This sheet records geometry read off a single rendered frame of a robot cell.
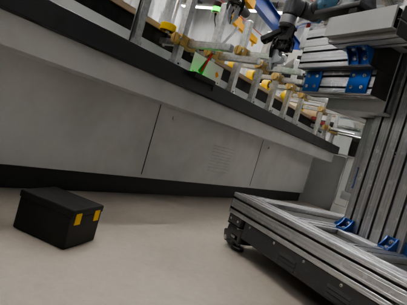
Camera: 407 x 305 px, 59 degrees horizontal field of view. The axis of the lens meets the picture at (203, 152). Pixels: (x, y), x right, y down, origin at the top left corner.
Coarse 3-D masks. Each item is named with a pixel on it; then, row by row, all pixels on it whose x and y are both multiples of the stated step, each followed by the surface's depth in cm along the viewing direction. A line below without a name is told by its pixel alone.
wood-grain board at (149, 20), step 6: (108, 0) 155; (114, 0) 156; (120, 0) 158; (120, 6) 159; (126, 6) 161; (132, 12) 164; (150, 18) 173; (150, 24) 175; (156, 24) 177; (222, 66) 227; (228, 66) 232; (240, 78) 248; (246, 78) 252; (264, 90) 275; (276, 96) 293; (282, 102) 304; (294, 108) 326; (306, 114) 351; (312, 120) 368
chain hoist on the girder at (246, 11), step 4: (248, 0) 671; (252, 0) 682; (248, 4) 680; (252, 4) 686; (244, 8) 675; (248, 8) 701; (252, 8) 696; (244, 12) 682; (248, 12) 691; (244, 16) 695; (240, 20) 690
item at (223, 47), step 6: (162, 42) 177; (168, 42) 175; (192, 42) 166; (198, 42) 164; (204, 42) 162; (210, 42) 160; (216, 42) 158; (198, 48) 166; (204, 48) 163; (210, 48) 159; (216, 48) 157; (222, 48) 155; (228, 48) 153
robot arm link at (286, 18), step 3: (282, 15) 166; (285, 15) 165; (288, 15) 164; (291, 15) 164; (282, 18) 166; (285, 18) 165; (288, 18) 164; (291, 18) 164; (294, 18) 165; (279, 21) 168; (282, 21) 166; (285, 21) 165; (288, 21) 164; (291, 21) 165; (294, 21) 166; (291, 24) 166; (294, 24) 166
